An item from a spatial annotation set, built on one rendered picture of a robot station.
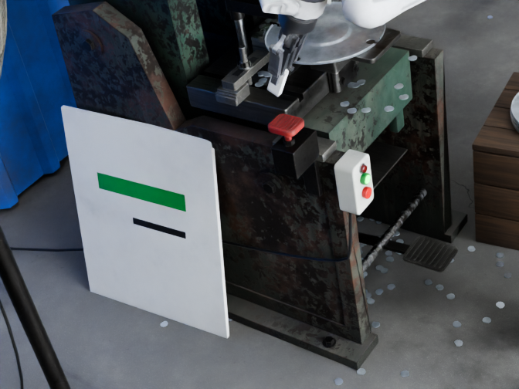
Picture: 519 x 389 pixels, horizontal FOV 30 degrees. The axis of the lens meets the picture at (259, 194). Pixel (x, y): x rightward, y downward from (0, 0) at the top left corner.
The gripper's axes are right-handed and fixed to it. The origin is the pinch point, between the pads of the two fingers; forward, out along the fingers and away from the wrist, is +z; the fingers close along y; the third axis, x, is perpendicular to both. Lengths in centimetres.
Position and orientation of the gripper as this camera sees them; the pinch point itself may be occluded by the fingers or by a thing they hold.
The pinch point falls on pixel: (277, 80)
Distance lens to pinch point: 200.3
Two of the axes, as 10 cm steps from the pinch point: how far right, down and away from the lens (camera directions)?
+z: -2.0, 6.0, 7.8
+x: -7.9, -5.7, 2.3
